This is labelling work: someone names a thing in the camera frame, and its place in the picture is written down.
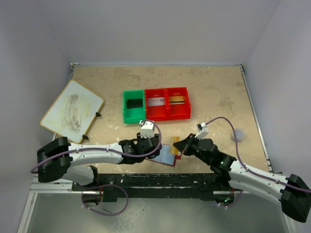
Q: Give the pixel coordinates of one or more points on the green plastic bin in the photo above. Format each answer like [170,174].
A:
[134,115]

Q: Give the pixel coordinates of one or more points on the red plastic bin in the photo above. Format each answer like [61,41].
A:
[179,111]
[157,113]

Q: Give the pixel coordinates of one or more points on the middle red plastic bin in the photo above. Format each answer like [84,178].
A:
[157,113]

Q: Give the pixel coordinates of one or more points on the aluminium table frame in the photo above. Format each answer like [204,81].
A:
[217,93]

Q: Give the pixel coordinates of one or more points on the outer red plastic bin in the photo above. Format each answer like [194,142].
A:
[179,111]

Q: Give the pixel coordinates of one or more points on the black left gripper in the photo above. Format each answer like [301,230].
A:
[139,138]

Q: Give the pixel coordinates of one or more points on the yellow-framed whiteboard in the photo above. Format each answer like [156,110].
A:
[72,112]

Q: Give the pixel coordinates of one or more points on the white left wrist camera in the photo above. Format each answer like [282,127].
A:
[147,129]

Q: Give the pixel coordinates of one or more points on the white card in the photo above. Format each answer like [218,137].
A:
[156,101]

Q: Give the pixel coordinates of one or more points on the grey round object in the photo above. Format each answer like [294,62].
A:
[238,135]

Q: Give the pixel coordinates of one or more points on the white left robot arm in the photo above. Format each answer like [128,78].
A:
[60,159]

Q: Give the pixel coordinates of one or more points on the red leather card holder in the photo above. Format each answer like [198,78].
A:
[165,157]

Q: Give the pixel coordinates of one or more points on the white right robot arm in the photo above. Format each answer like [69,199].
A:
[291,193]

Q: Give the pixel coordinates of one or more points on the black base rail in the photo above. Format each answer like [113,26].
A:
[202,186]

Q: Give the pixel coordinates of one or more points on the black VIP card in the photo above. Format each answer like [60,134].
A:
[134,103]

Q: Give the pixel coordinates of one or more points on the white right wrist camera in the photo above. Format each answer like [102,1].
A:
[202,131]

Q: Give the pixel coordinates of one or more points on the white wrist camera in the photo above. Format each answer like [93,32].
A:
[147,129]
[202,131]

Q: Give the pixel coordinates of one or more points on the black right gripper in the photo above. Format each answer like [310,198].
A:
[184,145]

